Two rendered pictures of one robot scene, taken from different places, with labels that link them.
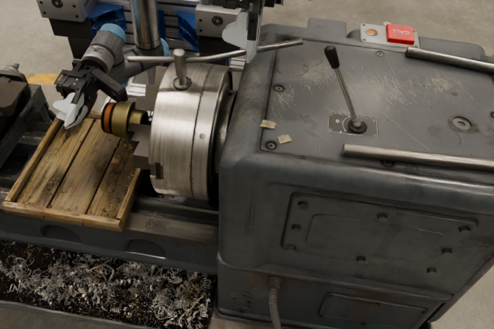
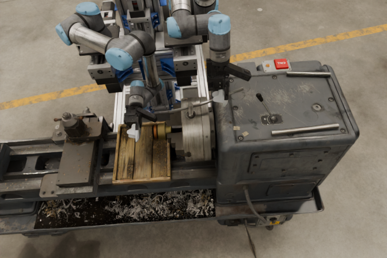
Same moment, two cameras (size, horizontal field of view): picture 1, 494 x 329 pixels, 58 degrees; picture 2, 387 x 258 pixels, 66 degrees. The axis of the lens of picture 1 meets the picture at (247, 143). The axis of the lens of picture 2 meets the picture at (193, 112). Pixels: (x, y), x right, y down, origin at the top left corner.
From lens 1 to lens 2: 0.54 m
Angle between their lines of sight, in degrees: 7
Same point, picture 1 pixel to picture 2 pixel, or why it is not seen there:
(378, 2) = not seen: outside the picture
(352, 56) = (262, 82)
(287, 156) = (249, 141)
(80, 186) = (143, 163)
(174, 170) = (196, 153)
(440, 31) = (291, 7)
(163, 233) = (190, 177)
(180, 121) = (195, 132)
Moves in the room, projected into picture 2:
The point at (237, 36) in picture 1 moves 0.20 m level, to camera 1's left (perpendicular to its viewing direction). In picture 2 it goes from (219, 98) to (169, 106)
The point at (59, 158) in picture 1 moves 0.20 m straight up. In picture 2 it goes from (128, 152) to (118, 134)
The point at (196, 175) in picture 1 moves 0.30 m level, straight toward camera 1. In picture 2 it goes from (206, 152) to (232, 215)
